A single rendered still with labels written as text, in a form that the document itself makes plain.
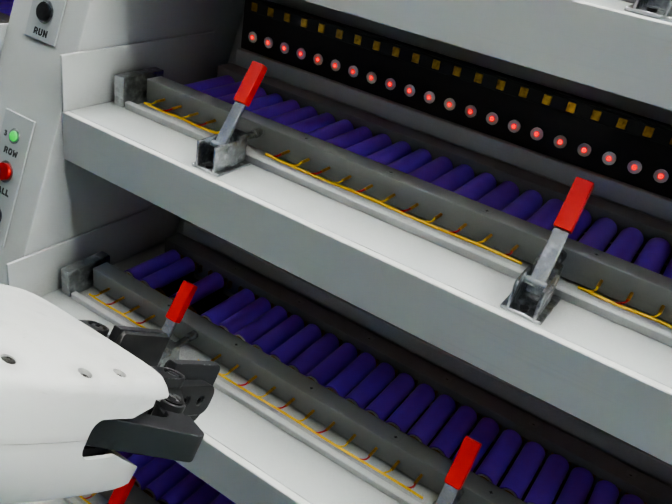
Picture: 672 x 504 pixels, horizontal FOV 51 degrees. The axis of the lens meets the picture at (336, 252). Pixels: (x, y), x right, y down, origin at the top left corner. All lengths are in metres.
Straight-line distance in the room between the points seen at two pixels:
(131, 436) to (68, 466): 0.03
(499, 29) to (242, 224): 0.23
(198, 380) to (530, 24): 0.29
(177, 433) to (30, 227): 0.43
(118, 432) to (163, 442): 0.02
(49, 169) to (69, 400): 0.45
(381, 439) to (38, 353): 0.36
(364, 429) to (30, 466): 0.36
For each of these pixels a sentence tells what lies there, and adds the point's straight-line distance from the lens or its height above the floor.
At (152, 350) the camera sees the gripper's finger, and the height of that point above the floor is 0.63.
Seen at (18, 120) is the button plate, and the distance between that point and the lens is 0.71.
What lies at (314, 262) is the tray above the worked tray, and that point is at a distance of 0.51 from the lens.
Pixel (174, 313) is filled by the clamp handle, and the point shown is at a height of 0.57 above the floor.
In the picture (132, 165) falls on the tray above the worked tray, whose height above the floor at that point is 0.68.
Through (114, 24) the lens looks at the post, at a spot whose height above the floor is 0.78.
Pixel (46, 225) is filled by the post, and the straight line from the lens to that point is 0.70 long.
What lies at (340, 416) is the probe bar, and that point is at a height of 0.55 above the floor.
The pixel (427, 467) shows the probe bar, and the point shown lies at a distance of 0.57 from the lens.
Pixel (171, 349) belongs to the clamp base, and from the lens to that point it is 0.62.
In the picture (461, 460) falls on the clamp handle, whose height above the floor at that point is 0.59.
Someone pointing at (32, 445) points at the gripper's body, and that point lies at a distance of 0.25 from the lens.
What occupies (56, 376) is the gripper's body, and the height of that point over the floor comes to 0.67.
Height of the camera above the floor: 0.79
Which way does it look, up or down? 12 degrees down
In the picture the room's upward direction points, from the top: 20 degrees clockwise
